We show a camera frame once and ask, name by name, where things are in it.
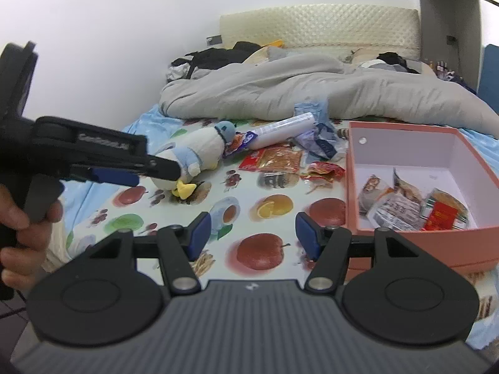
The fruit print bedsheet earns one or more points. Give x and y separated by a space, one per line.
234 187

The clear printed snack packet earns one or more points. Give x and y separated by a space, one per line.
407 187

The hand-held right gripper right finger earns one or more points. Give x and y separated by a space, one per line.
308 237

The grey wall switch panel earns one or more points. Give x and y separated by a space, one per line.
214 39

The grey duvet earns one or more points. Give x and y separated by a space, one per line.
312 85

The blue white snack packet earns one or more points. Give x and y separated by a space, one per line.
243 139

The dark snack packet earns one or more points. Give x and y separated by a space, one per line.
278 179

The clear red label snack packet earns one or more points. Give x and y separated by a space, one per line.
393 212

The white blue plush duck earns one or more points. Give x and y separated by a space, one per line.
202 148

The yellow cloth item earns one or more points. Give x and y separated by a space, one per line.
275 43

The black garment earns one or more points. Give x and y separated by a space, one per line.
393 60

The blue chair back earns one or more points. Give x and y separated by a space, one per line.
491 70

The white plastic bottle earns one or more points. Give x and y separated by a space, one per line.
280 130

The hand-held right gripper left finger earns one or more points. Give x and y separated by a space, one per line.
199 235

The navy print plastic bag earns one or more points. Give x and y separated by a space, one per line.
321 142

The red orange snack packet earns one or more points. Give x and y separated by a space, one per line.
251 159

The group of small bottles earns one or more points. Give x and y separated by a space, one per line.
442 69

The black clothing pile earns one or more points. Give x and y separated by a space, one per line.
214 58

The brown sticks snack packet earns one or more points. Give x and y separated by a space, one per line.
282 159

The person's left hand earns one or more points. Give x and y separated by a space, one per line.
27 257

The grey built-in cabinet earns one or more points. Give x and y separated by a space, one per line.
452 7

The pink cardboard box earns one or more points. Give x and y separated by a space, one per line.
409 247

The silver brown snack packet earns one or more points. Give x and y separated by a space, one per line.
374 191

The crinkled red snack packet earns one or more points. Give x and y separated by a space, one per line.
323 171

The light blue plastic packet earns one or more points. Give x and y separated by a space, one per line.
312 110

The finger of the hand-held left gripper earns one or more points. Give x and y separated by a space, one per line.
163 168
113 177

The cream quilted headboard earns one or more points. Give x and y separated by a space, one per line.
319 23

